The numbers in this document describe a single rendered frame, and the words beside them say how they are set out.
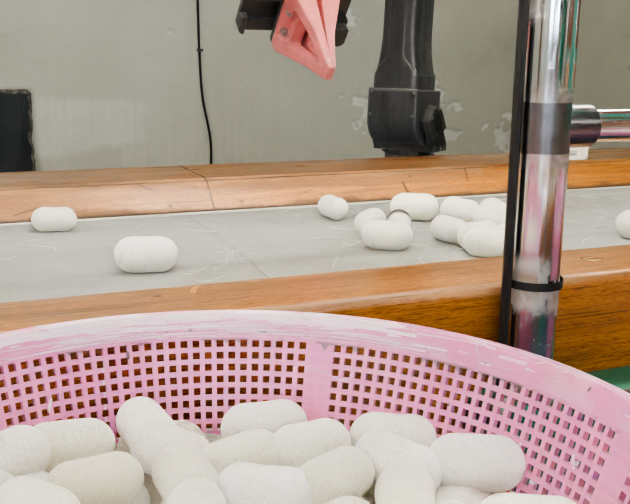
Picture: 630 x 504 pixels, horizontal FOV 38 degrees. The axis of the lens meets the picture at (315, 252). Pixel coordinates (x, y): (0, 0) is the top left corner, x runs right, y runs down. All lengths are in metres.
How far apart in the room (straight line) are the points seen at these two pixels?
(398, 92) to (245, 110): 1.64
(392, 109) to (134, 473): 0.84
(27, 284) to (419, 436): 0.28
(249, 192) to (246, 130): 1.95
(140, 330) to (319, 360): 0.07
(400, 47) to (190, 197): 0.43
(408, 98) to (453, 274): 0.65
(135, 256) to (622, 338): 0.27
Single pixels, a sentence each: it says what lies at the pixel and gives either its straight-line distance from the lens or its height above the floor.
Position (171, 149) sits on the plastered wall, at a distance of 2.68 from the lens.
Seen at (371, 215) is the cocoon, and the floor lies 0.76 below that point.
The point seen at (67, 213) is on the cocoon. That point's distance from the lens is 0.67.
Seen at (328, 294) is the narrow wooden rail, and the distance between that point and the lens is 0.40.
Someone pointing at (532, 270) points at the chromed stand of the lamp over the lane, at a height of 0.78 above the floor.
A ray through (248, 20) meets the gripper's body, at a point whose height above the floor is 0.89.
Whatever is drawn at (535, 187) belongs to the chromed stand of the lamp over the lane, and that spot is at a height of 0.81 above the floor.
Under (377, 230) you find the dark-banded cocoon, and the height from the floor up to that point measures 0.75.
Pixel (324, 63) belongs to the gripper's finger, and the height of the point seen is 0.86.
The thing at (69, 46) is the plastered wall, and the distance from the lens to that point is 2.63.
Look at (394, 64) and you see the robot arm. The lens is 1.10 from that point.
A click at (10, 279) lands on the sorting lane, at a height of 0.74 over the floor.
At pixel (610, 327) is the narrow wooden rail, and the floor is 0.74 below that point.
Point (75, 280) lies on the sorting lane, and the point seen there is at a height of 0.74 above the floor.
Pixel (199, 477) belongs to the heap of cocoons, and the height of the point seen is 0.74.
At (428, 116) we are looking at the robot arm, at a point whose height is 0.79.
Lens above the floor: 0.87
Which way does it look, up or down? 13 degrees down
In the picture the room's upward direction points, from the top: 1 degrees clockwise
